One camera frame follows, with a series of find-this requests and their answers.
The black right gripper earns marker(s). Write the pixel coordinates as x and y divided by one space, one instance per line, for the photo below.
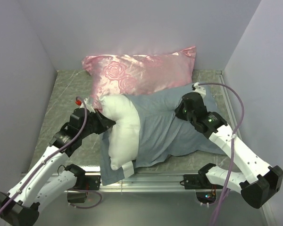
178 110

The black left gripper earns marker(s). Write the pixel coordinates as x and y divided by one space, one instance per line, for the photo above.
104 122

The white pillow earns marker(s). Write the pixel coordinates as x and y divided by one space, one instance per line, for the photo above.
124 135

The blue-grey pillowcase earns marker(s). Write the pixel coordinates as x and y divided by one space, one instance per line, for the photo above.
161 135

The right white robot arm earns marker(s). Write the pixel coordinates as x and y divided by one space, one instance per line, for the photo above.
257 180

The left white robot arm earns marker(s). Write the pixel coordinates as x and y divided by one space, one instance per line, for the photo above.
22 204

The pink rose satin pillow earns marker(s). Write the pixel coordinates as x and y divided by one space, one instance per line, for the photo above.
138 74

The black left controller box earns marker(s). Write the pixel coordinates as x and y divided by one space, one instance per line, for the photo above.
76 197

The black controller box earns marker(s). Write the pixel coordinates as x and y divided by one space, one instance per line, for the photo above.
206 198
76 197

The black right controller box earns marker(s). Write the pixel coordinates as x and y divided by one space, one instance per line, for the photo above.
206 198

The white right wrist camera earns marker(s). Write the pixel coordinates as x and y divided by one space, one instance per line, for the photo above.
196 87

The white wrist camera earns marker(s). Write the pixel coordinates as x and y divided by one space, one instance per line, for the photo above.
196 87
87 102

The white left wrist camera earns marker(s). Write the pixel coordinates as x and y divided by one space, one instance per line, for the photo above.
87 102

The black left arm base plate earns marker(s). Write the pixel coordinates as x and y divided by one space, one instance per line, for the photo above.
92 182

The aluminium front frame rail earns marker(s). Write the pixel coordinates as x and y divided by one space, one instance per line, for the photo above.
155 182

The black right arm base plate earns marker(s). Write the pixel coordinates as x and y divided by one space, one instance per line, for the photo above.
194 181

